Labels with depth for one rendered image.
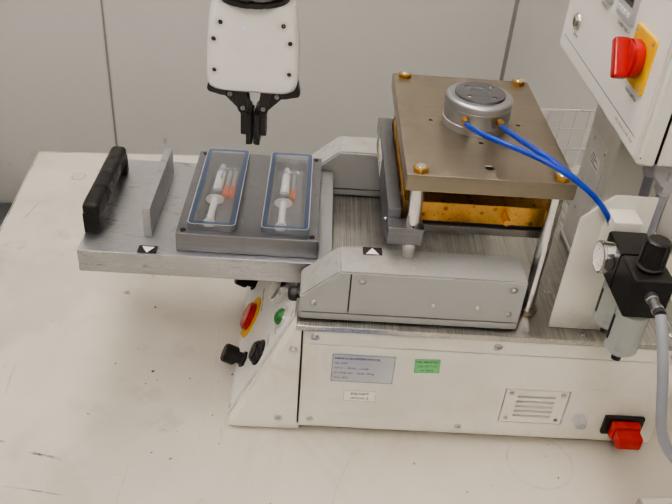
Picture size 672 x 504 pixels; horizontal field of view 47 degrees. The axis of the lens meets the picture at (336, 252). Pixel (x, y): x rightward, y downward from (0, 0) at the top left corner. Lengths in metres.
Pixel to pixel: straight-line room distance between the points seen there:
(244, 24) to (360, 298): 0.32
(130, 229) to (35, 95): 1.61
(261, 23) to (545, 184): 0.34
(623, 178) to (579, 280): 0.14
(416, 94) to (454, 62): 1.48
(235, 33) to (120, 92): 1.64
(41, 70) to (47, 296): 1.36
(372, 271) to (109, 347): 0.44
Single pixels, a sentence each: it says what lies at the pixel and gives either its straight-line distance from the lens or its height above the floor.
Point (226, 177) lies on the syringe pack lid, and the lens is 1.00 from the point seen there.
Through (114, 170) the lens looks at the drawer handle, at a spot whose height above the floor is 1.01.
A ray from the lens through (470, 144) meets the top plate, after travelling 0.89.
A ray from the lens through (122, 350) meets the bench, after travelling 1.13.
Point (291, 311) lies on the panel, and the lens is 0.92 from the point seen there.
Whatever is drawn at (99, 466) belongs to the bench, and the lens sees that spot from 0.99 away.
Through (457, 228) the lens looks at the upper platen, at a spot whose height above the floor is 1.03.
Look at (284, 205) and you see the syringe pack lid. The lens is 0.94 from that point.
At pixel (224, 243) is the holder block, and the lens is 0.91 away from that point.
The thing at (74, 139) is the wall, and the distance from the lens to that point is 2.59.
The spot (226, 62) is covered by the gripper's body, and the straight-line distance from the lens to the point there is 0.88.
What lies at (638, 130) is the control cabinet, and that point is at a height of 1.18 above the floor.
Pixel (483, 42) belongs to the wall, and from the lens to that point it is 2.47.
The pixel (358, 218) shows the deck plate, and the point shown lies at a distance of 1.06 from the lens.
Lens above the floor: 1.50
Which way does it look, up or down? 35 degrees down
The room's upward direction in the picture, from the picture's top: 5 degrees clockwise
